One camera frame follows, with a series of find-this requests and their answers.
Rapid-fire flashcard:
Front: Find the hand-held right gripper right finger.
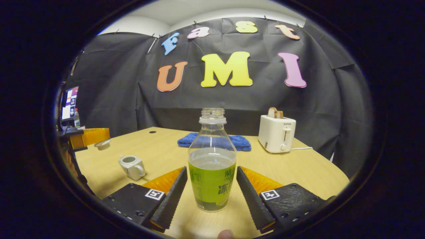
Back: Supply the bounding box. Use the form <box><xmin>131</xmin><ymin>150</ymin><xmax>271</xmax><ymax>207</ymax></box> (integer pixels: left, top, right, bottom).
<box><xmin>236</xmin><ymin>166</ymin><xmax>336</xmax><ymax>233</ymax></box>

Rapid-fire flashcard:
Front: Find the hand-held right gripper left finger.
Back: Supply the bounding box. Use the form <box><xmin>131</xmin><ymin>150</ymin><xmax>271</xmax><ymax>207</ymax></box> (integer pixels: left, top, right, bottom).
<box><xmin>102</xmin><ymin>166</ymin><xmax>188</xmax><ymax>233</ymax></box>

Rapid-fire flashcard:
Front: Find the clear water bottle green label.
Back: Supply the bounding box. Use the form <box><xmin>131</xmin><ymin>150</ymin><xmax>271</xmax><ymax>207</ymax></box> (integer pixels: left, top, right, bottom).
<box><xmin>188</xmin><ymin>108</ymin><xmax>237</xmax><ymax>213</ymax></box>

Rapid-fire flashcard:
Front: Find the white ceramic teacup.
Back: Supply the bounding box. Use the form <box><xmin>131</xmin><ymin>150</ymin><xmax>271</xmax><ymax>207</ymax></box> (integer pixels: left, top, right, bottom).
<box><xmin>118</xmin><ymin>155</ymin><xmax>146</xmax><ymax>181</ymax></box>

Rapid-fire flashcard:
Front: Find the computer monitor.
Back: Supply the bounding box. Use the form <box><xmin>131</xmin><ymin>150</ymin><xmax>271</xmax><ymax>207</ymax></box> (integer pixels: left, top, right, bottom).
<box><xmin>61</xmin><ymin>86</ymin><xmax>79</xmax><ymax>121</ymax></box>

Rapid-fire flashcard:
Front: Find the blue towel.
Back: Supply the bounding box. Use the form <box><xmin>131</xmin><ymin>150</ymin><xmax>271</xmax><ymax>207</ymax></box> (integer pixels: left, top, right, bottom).
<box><xmin>177</xmin><ymin>132</ymin><xmax>252</xmax><ymax>152</ymax></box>

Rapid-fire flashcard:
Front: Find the white toaster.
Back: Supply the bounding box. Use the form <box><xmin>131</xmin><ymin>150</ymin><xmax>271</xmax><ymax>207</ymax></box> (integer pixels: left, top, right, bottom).
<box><xmin>258</xmin><ymin>115</ymin><xmax>297</xmax><ymax>154</ymax></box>

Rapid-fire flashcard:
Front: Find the black backdrop cloth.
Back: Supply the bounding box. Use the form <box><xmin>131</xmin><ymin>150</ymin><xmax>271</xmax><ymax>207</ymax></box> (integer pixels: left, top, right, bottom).
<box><xmin>61</xmin><ymin>17</ymin><xmax>374</xmax><ymax>180</ymax></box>

